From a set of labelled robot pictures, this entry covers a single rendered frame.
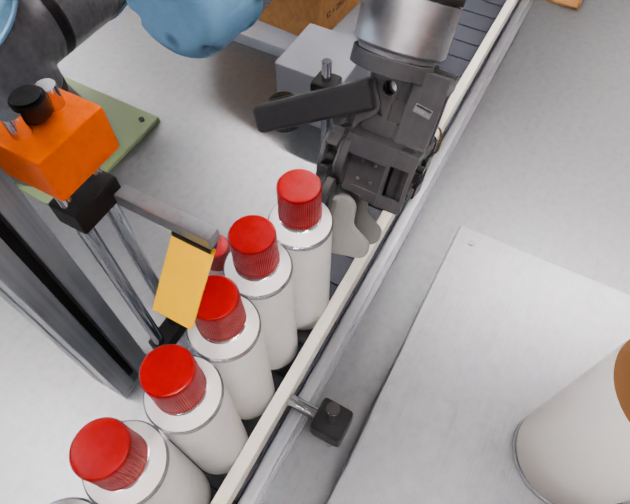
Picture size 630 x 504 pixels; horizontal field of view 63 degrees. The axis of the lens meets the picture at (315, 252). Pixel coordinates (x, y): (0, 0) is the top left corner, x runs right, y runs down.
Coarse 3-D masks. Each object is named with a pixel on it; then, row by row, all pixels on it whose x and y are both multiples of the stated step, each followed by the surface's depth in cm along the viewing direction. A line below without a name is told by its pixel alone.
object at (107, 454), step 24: (96, 432) 28; (120, 432) 28; (144, 432) 32; (72, 456) 27; (96, 456) 27; (120, 456) 27; (144, 456) 30; (168, 456) 32; (96, 480) 27; (120, 480) 28; (144, 480) 30; (168, 480) 32; (192, 480) 38
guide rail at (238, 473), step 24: (480, 48) 72; (456, 96) 67; (384, 216) 57; (360, 264) 53; (336, 312) 51; (312, 336) 49; (312, 360) 49; (288, 384) 47; (264, 432) 44; (240, 456) 43; (240, 480) 43
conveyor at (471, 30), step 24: (480, 0) 84; (504, 0) 84; (480, 24) 80; (504, 24) 80; (456, 48) 77; (456, 72) 74; (384, 240) 59; (336, 264) 57; (336, 288) 56; (288, 408) 49; (216, 480) 46
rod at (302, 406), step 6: (294, 396) 47; (288, 402) 46; (294, 402) 46; (300, 402) 46; (306, 402) 46; (294, 408) 46; (300, 408) 46; (306, 408) 46; (312, 408) 46; (306, 414) 46; (312, 414) 46
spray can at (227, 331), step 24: (216, 288) 33; (216, 312) 32; (240, 312) 33; (192, 336) 35; (216, 336) 34; (240, 336) 35; (216, 360) 35; (240, 360) 36; (264, 360) 40; (240, 384) 39; (264, 384) 43; (240, 408) 45; (264, 408) 47
